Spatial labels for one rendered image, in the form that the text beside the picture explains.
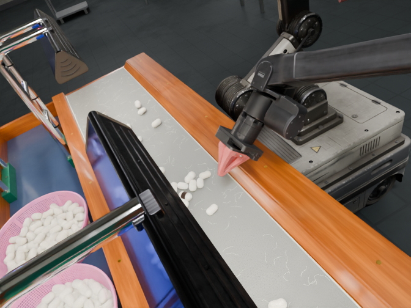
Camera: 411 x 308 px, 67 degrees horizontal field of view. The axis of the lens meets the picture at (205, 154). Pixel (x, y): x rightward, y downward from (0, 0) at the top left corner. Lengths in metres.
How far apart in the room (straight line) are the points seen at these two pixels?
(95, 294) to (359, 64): 0.68
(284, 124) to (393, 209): 1.12
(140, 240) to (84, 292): 0.48
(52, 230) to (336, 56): 0.79
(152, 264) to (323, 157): 0.97
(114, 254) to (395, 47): 0.66
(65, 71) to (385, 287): 0.79
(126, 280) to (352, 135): 0.94
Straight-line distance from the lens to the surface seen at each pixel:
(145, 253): 0.30
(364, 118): 1.36
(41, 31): 1.05
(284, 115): 0.62
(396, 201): 1.70
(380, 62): 0.56
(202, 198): 0.78
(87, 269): 0.78
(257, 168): 0.78
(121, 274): 0.72
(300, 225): 0.67
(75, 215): 0.96
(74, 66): 0.84
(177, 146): 0.96
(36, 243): 0.96
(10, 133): 1.65
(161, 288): 0.28
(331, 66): 0.59
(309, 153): 1.21
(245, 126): 0.66
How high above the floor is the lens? 1.33
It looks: 41 degrees down
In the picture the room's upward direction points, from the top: 20 degrees counter-clockwise
